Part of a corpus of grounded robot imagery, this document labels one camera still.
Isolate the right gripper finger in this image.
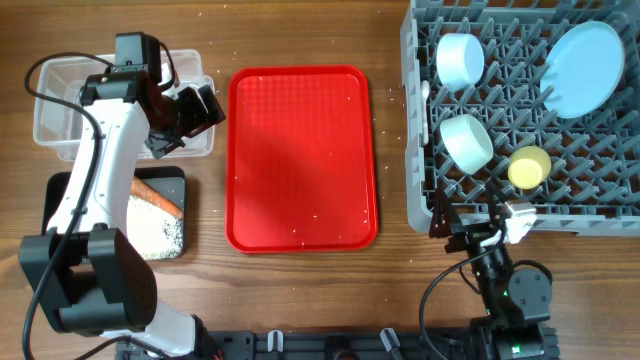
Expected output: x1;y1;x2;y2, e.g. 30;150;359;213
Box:
429;189;461;238
487;180;506;225

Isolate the yellow cup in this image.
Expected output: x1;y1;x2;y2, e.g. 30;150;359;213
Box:
507;146;552;190

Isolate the green bowl of rice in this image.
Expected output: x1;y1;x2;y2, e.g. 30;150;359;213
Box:
439;114;494;175

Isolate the carrot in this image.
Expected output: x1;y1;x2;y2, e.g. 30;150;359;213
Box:
131;177;184;220

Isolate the white rice pile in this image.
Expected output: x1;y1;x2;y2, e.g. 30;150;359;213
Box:
126;196;184;261

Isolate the white plastic spoon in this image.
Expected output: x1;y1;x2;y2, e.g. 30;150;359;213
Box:
420;80;430;146

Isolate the small light blue bowl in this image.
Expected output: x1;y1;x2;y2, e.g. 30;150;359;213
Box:
436;33;484;92

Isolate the large light blue plate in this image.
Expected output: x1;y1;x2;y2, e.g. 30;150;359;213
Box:
540;21;625;119

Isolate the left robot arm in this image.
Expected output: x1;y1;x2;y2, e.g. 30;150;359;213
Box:
19;32;225;359

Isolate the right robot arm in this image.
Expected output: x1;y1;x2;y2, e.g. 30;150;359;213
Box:
419;184;560;359

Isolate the grey dishwasher rack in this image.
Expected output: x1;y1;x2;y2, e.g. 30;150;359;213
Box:
400;1;639;237

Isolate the black tray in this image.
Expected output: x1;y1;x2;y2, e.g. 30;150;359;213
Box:
41;166;187;257

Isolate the red serving tray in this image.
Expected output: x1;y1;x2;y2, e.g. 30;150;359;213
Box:
225;65;379;254

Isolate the clear plastic bin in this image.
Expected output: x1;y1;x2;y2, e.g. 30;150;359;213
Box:
33;49;215;162

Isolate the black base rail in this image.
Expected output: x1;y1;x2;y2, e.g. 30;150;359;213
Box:
207;327;561;360

